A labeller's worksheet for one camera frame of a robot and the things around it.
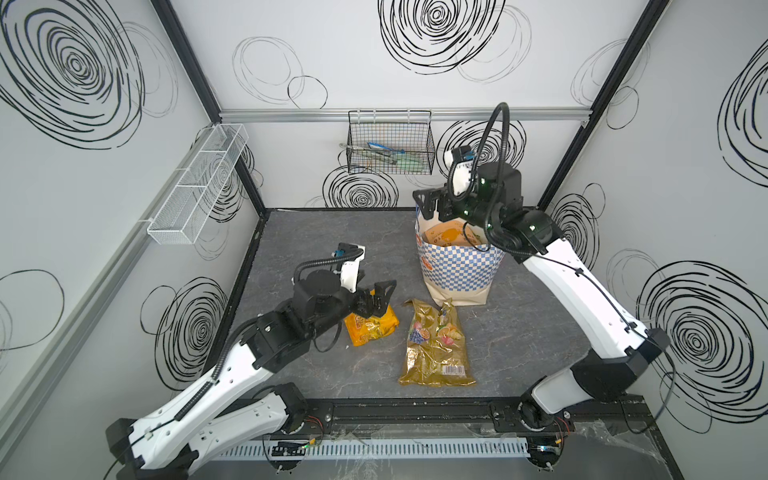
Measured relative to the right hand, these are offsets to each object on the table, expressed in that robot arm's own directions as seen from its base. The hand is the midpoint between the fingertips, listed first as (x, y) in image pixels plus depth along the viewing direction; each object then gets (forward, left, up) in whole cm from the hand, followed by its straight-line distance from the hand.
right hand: (427, 188), depth 66 cm
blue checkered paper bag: (-6, -10, -26) cm, 29 cm away
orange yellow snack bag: (-18, +16, -35) cm, 43 cm away
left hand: (-17, +10, -12) cm, 23 cm away
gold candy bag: (-22, -4, -38) cm, 44 cm away
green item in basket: (+22, +4, -9) cm, 24 cm away
